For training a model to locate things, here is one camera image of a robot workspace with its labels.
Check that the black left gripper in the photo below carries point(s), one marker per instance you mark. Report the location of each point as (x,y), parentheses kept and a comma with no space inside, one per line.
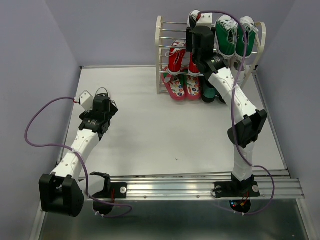
(85,114)

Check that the red sneaker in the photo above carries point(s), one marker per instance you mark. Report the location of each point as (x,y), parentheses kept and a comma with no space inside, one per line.
(192,67)
(175,56)

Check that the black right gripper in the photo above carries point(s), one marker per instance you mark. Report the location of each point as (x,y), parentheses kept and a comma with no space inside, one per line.
(189,39)

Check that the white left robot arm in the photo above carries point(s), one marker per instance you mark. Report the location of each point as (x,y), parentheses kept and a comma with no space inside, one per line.
(65,190)

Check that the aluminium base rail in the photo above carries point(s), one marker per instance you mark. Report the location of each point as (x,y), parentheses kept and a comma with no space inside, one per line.
(203,187)

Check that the left dark green shoe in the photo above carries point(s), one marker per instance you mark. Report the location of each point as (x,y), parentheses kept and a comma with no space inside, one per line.
(208,91)

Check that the left green sneaker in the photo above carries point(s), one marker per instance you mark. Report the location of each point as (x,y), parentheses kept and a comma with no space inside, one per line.
(225,31)

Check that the black sneaker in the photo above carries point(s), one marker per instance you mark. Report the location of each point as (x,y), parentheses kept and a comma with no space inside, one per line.
(104,92)
(193,18)

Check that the cream metal shoe shelf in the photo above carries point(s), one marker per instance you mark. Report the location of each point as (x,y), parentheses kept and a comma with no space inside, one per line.
(168,31)

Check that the green sneaker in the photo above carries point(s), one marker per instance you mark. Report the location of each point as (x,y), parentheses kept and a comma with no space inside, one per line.
(225,31)
(245,42)

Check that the right green sneaker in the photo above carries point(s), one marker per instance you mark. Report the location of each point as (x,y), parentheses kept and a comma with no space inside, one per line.
(245,42)

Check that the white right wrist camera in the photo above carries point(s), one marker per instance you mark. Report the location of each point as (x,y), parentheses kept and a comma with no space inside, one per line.
(204,20)

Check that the pink patterned sandal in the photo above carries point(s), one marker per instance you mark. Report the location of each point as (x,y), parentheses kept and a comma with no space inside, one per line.
(192,87)
(174,85)

